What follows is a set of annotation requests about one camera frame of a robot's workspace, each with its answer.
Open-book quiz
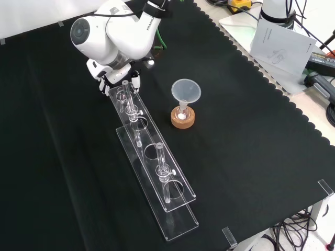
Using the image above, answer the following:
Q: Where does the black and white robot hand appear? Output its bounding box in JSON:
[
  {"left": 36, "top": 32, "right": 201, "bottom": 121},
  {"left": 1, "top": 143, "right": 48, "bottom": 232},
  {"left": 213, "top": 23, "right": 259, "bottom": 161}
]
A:
[{"left": 86, "top": 59, "right": 141, "bottom": 97}]

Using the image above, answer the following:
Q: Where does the translucent plastic funnel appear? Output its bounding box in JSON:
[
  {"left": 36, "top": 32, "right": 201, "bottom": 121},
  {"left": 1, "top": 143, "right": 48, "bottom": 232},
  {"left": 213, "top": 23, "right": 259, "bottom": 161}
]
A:
[{"left": 171, "top": 78, "right": 202, "bottom": 110}]

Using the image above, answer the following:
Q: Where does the clear acrylic funnel stand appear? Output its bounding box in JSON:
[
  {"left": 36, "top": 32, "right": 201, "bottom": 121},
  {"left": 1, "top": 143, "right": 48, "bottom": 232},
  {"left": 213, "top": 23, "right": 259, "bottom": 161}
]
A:
[{"left": 107, "top": 79, "right": 200, "bottom": 242}]

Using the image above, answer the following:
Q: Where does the small round-bottom glass flask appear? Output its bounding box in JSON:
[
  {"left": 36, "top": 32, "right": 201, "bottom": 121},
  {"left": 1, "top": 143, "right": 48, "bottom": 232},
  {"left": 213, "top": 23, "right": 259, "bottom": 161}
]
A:
[{"left": 175, "top": 101, "right": 189, "bottom": 121}]

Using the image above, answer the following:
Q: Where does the black table cloth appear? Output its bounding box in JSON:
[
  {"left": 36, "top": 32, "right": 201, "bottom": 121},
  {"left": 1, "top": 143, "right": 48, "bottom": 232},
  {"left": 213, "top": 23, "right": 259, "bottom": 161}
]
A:
[{"left": 0, "top": 0, "right": 335, "bottom": 251}]

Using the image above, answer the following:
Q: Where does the yellow stop button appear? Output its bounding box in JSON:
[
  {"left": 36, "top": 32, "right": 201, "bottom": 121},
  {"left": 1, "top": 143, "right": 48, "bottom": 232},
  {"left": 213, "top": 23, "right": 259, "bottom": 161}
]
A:
[{"left": 227, "top": 0, "right": 252, "bottom": 13}]

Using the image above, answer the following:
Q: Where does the white paper booklet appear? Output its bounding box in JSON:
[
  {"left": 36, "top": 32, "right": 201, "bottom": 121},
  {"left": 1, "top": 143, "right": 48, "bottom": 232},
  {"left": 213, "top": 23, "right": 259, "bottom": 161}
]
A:
[{"left": 249, "top": 18, "right": 318, "bottom": 77}]

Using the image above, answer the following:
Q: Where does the clear plastic cloth clip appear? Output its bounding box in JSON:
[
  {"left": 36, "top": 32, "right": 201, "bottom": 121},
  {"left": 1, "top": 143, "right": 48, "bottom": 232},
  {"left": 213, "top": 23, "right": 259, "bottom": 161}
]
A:
[
  {"left": 317, "top": 179, "right": 335, "bottom": 197},
  {"left": 221, "top": 226, "right": 238, "bottom": 249}
]

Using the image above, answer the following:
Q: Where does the grey and green tool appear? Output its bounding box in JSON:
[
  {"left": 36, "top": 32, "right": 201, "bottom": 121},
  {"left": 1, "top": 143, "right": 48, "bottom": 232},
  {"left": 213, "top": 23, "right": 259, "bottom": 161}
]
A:
[{"left": 303, "top": 70, "right": 335, "bottom": 101}]

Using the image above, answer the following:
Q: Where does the black power adapter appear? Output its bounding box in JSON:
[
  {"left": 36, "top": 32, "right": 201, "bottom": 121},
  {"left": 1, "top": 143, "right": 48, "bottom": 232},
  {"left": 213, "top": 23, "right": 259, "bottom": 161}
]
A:
[{"left": 305, "top": 50, "right": 335, "bottom": 77}]

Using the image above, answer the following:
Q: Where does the black tripod leg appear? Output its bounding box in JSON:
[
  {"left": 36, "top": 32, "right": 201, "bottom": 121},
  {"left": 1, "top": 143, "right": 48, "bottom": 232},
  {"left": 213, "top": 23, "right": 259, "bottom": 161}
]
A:
[{"left": 318, "top": 28, "right": 335, "bottom": 56}]

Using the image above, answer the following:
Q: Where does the green cable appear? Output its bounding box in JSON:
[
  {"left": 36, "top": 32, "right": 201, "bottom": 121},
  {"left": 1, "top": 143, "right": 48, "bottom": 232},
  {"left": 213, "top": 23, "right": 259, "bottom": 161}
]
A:
[{"left": 152, "top": 25, "right": 169, "bottom": 57}]

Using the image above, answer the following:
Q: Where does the cork ring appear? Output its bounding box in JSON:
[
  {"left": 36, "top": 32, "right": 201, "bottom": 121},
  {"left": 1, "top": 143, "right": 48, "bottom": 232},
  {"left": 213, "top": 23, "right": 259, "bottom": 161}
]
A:
[{"left": 170, "top": 106, "right": 196, "bottom": 129}]

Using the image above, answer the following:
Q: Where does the coiled black cable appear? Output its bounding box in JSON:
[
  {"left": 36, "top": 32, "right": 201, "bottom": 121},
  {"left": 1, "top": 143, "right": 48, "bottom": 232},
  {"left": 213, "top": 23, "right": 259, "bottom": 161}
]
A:
[{"left": 325, "top": 104, "right": 335, "bottom": 124}]

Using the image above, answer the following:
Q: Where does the black cable bundle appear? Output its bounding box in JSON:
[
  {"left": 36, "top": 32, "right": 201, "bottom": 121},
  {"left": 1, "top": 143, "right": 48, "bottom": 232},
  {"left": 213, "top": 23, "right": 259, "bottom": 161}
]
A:
[{"left": 266, "top": 209, "right": 319, "bottom": 251}]

